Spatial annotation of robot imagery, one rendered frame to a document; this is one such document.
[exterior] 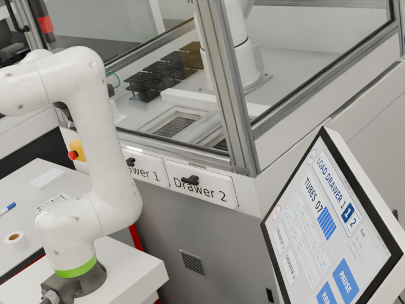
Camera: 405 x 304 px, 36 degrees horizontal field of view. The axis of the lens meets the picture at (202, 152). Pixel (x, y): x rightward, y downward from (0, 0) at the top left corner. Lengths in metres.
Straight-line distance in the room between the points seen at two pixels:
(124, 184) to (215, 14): 0.51
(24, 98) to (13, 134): 1.37
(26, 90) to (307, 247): 0.73
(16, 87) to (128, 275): 0.63
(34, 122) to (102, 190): 1.29
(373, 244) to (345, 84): 1.09
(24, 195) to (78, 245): 0.91
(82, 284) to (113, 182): 0.30
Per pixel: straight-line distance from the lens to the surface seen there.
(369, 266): 1.18
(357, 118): 2.31
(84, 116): 1.60
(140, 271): 1.82
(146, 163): 2.21
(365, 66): 2.31
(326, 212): 1.37
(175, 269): 2.52
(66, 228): 1.70
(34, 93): 1.54
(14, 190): 2.68
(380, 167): 2.53
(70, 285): 1.79
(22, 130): 2.92
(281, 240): 1.50
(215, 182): 1.98
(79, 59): 1.56
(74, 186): 2.53
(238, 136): 1.82
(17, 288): 1.95
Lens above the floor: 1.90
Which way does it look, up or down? 27 degrees down
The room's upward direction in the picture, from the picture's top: 15 degrees counter-clockwise
